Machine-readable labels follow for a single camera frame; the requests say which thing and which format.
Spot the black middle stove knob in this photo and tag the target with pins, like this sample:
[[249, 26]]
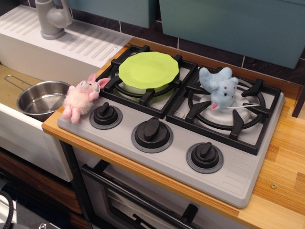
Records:
[[152, 136]]

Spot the black stove knob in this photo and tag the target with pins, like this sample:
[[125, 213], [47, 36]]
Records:
[[152, 136], [205, 158], [105, 117]]

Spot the black left burner grate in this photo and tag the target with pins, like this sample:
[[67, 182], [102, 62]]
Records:
[[136, 103]]

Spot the black burner grate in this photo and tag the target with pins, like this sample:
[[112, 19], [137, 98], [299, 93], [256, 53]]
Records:
[[136, 103], [243, 125]]

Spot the lime green plastic plate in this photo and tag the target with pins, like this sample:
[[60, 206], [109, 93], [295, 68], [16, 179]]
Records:
[[146, 70]]

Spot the black left stove knob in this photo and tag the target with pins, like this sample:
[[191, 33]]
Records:
[[105, 117]]

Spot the grey toy stove top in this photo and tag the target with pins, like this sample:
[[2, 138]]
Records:
[[233, 183]]

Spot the black right stove knob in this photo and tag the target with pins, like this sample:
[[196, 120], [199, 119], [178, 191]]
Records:
[[205, 158]]

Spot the pink stuffed bunny toy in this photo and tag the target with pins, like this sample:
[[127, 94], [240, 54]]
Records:
[[79, 99]]

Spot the blue stuffed hippo toy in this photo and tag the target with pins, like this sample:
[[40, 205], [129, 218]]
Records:
[[221, 86]]

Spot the black right burner grate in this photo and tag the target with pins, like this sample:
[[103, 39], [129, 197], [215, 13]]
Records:
[[243, 125]]

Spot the toy oven door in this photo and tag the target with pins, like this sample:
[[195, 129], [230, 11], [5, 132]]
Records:
[[124, 214]]

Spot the stainless steel pot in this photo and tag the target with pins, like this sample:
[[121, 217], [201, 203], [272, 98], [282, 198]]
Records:
[[41, 100]]

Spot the grey toy faucet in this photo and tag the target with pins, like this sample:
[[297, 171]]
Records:
[[52, 20]]

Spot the white toy sink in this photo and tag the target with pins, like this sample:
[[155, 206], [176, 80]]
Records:
[[25, 58]]

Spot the teal left wall cabinet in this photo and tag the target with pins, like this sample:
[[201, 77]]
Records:
[[137, 12]]

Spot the teal wall cabinet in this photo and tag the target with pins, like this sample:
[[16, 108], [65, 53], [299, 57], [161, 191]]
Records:
[[268, 30], [137, 12]]

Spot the teal right wall cabinet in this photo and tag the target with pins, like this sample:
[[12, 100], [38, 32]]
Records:
[[268, 30]]

